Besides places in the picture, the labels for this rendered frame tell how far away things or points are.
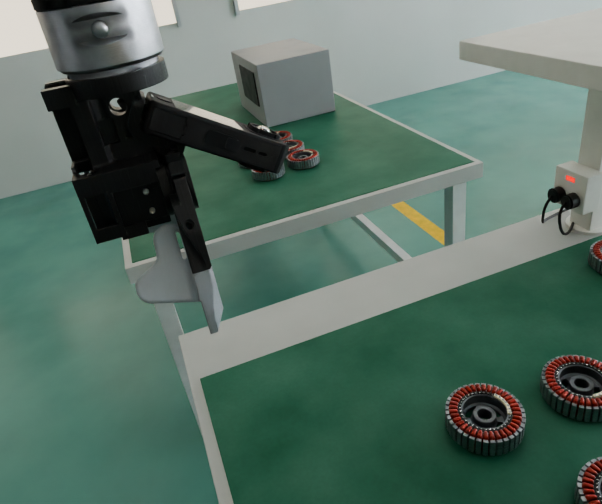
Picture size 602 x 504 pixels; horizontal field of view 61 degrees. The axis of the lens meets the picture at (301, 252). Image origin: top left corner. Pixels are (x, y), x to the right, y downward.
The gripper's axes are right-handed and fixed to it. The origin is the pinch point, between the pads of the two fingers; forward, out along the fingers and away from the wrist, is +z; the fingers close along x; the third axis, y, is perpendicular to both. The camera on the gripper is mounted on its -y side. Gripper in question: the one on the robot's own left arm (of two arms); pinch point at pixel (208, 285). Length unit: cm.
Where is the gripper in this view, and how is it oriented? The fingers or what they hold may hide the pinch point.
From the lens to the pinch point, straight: 48.5
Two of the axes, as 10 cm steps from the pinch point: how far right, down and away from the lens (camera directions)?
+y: -9.4, 2.8, -2.0
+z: 1.4, 8.5, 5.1
